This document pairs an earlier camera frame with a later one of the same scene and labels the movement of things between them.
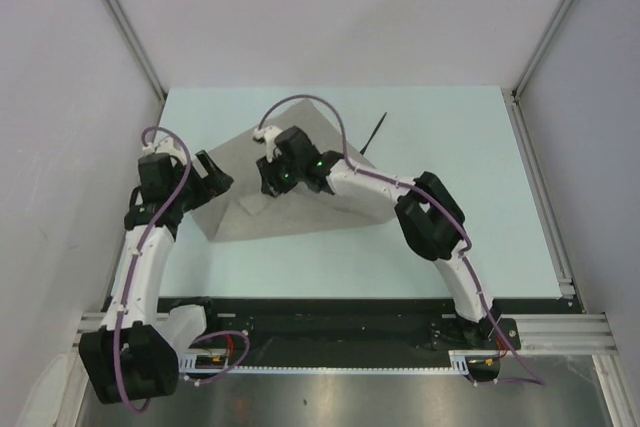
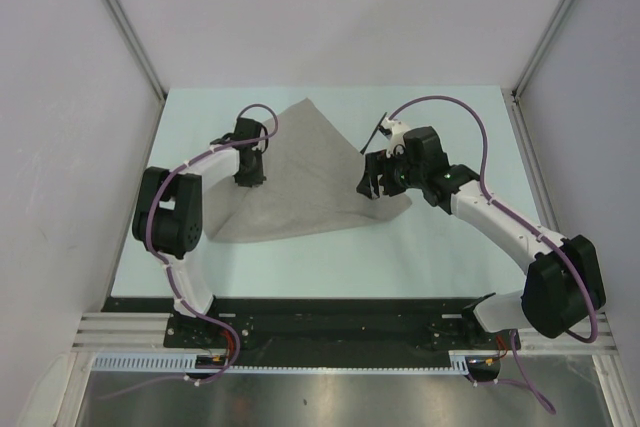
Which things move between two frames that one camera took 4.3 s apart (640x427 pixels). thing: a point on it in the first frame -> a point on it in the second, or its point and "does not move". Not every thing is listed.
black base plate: (336, 328) does not move
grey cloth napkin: (244, 210) does not move
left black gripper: (216, 182) -> (255, 179)
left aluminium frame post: (122, 18) does not move
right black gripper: (270, 182) -> (377, 163)
